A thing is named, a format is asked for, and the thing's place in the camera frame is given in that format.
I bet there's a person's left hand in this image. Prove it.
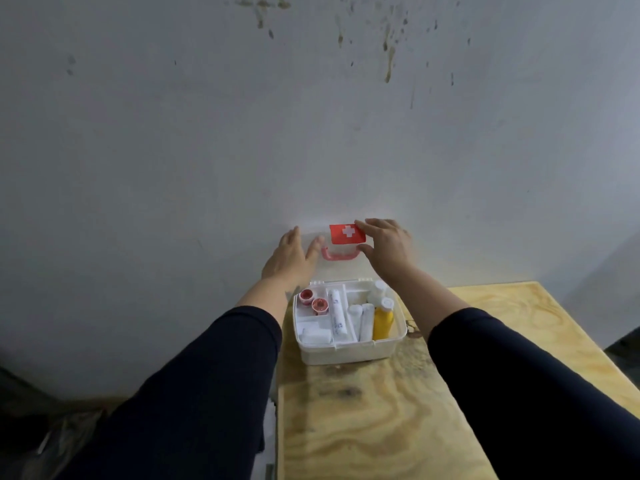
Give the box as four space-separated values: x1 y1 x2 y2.
261 226 326 291

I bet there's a person's right hand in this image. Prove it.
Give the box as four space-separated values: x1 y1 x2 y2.
354 218 419 285

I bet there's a white first aid box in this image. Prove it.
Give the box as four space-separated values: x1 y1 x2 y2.
292 221 409 367

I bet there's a person's right forearm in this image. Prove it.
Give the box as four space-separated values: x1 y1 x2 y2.
386 267 640 480

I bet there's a person's left forearm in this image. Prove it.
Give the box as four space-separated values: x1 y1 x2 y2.
56 277 302 480

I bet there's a white plastic bottle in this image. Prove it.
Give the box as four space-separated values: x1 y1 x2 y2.
367 280 389 308

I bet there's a white inner tray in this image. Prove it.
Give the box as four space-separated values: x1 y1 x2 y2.
294 280 406 348

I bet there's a white ointment tube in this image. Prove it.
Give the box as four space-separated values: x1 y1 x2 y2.
328 289 347 338

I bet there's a yellow bottle with white cap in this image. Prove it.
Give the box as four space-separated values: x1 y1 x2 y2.
372 297 396 341

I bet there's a white bandage pack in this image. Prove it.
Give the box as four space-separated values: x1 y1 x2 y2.
300 327 334 346

